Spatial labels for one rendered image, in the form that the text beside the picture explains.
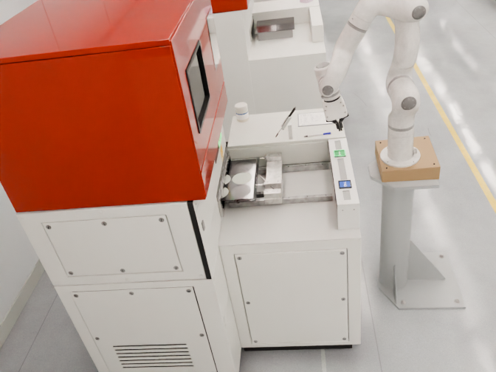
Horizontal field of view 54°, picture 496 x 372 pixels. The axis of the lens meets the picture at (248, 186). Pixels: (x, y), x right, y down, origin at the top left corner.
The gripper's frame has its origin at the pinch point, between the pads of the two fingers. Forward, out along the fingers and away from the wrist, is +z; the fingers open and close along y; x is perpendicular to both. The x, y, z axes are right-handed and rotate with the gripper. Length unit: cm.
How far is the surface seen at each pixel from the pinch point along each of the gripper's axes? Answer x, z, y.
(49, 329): -23, 72, -199
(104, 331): -66, 35, -124
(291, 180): 0.4, 23.7, -30.7
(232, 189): -15, 10, -57
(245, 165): 5, 11, -52
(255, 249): -46, 24, -48
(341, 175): -17.7, 15.4, -4.4
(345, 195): -33.1, 15.4, -4.2
